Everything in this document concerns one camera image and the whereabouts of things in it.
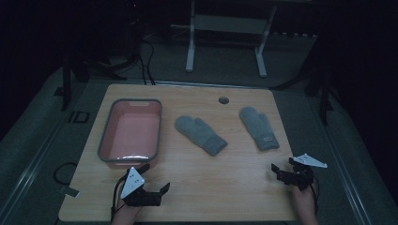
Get grey tape strip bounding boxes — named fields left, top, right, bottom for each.
left=58, top=187, right=81, bottom=199

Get hand-held gripper cable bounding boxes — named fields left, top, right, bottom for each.
left=309, top=176, right=320, bottom=216
left=110, top=174, right=130, bottom=223

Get left hand-held gripper cable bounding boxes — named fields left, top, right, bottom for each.
left=110, top=174, right=130, bottom=223

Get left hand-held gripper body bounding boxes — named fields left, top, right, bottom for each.
left=119, top=166, right=164, bottom=208

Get grey mitten with label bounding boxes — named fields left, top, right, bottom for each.
left=238, top=106, right=281, bottom=152

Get plain grey mitten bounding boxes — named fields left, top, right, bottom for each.
left=174, top=114, right=229, bottom=158

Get black stand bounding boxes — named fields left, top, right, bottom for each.
left=54, top=52, right=92, bottom=113

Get black hanging cables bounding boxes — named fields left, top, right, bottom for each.
left=137, top=37, right=157, bottom=86

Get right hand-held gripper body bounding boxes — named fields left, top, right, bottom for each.
left=279, top=152, right=329, bottom=192

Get white metal stand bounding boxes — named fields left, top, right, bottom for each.
left=170, top=0, right=278, bottom=79

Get right hand-held gripper cable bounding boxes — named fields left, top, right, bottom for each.
left=309, top=176, right=320, bottom=216

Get person's left hand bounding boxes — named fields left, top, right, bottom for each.
left=110, top=200, right=143, bottom=225

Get person's right hand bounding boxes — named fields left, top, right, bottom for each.
left=290, top=183, right=320, bottom=225

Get black cable loop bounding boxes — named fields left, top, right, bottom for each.
left=53, top=161, right=79, bottom=186

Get pink basin with grey rim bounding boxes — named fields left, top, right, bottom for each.
left=97, top=97, right=163, bottom=170

